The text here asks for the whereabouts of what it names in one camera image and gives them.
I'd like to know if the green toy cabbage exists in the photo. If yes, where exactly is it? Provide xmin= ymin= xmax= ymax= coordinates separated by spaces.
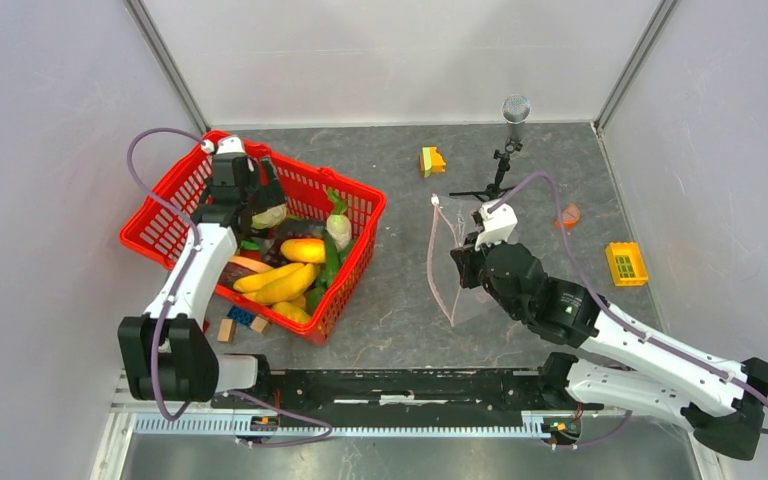
xmin=251 ymin=203 xmax=288 ymax=230

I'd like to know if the clear zip top bag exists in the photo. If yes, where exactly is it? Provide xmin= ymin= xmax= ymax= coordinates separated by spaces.
xmin=426 ymin=194 xmax=518 ymax=327

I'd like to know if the yellow toy banana bunch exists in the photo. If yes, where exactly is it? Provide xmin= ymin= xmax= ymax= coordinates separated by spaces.
xmin=232 ymin=263 xmax=319 ymax=325

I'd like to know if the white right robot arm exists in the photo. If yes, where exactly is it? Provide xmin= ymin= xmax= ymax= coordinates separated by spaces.
xmin=450 ymin=242 xmax=768 ymax=461

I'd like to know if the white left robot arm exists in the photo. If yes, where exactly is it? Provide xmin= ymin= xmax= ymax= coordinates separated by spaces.
xmin=117 ymin=153 xmax=285 ymax=405

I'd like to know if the orange yellow toy mango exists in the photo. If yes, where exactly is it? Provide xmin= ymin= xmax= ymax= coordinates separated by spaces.
xmin=280 ymin=238 xmax=326 ymax=264

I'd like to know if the white radish with leaves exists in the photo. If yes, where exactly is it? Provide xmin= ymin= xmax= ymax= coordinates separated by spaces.
xmin=326 ymin=188 xmax=352 ymax=252

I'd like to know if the black mini tripod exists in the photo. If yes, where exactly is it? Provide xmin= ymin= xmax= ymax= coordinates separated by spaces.
xmin=448 ymin=140 xmax=523 ymax=202

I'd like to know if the brown toy meat slice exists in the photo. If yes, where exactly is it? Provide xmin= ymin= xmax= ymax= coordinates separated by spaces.
xmin=218 ymin=256 xmax=272 ymax=288

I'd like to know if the orange toy slice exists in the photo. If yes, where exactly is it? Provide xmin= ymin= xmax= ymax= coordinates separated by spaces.
xmin=554 ymin=204 xmax=581 ymax=229

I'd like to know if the green toy cucumber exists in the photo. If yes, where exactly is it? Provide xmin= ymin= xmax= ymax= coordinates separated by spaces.
xmin=317 ymin=231 xmax=341 ymax=289

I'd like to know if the red plastic shopping basket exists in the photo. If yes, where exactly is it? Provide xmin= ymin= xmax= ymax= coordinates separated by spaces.
xmin=119 ymin=130 xmax=388 ymax=347

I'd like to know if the yellow toy crate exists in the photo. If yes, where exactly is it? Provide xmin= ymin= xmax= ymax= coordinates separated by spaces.
xmin=605 ymin=242 xmax=649 ymax=287

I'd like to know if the blue toy block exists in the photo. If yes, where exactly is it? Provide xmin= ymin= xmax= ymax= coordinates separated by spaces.
xmin=227 ymin=305 xmax=256 ymax=329

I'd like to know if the wooden toy block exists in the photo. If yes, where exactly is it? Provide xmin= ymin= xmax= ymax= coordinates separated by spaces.
xmin=249 ymin=316 xmax=271 ymax=336
xmin=217 ymin=318 xmax=237 ymax=344

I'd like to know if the yellow green toy block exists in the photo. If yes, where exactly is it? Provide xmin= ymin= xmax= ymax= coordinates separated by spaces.
xmin=419 ymin=146 xmax=446 ymax=178

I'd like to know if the grey microphone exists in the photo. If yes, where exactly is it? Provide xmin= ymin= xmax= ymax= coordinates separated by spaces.
xmin=501 ymin=94 xmax=531 ymax=143

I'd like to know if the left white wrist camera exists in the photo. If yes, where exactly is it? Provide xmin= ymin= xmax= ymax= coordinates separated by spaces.
xmin=214 ymin=135 xmax=247 ymax=160

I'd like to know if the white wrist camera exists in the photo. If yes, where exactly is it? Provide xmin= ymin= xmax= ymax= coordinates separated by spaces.
xmin=473 ymin=200 xmax=518 ymax=251
xmin=214 ymin=135 xmax=247 ymax=160

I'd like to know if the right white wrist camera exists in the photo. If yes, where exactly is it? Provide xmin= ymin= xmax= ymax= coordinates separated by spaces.
xmin=473 ymin=200 xmax=518 ymax=251

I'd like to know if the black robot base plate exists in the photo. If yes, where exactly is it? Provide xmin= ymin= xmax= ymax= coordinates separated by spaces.
xmin=247 ymin=368 xmax=579 ymax=428

